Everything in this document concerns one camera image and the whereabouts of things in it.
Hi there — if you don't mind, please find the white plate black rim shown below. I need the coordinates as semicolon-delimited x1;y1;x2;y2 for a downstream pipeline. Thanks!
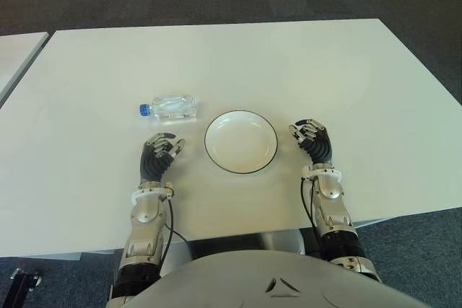
204;110;279;175

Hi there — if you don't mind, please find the black stand foot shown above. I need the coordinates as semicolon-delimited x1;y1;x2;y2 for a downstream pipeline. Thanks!
9;268;43;308

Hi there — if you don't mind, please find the white robot waist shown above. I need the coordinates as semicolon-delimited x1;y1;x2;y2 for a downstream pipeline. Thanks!
261;230;306;255

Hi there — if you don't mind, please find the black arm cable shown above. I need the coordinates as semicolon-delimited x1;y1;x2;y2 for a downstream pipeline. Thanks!
162;194;188;245
300;177;323;241

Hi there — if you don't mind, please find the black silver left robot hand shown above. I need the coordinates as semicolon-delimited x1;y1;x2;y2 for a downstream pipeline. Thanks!
139;131;186;184

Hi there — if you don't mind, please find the white side table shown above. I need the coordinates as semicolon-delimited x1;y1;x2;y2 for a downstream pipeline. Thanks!
0;31;50;105

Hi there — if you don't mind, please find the clear water bottle blue cap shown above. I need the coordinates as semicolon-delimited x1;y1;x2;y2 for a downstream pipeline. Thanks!
139;94;199;123

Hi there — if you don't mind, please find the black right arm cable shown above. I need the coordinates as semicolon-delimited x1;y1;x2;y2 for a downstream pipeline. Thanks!
300;177;323;241

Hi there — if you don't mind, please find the grey robot torso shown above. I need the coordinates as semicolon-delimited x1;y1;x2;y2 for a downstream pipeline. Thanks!
106;241;429;308

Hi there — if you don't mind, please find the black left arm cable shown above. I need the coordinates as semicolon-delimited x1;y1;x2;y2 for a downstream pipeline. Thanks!
162;194;188;245

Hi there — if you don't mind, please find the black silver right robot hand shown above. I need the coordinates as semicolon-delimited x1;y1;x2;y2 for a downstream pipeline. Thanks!
288;118;334;166

